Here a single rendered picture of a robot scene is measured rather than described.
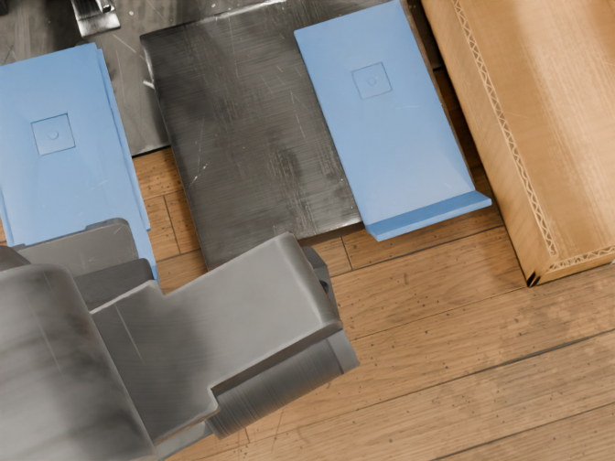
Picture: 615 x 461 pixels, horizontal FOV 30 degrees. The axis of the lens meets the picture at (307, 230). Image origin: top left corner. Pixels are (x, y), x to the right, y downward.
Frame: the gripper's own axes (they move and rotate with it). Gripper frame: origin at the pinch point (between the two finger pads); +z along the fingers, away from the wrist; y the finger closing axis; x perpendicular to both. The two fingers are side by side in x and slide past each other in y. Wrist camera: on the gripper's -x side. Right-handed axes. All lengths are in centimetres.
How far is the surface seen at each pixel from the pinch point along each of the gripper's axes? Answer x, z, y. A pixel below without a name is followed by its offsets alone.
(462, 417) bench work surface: -18.3, 2.9, -14.1
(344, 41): -18.5, 13.2, 7.8
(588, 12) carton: -34.7, 13.5, 5.5
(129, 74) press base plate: -5.1, 17.2, 8.9
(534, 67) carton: -30.0, 12.2, 3.2
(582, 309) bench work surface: -27.3, 4.7, -10.6
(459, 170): -22.6, 7.9, -0.9
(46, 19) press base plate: -0.9, 20.1, 13.5
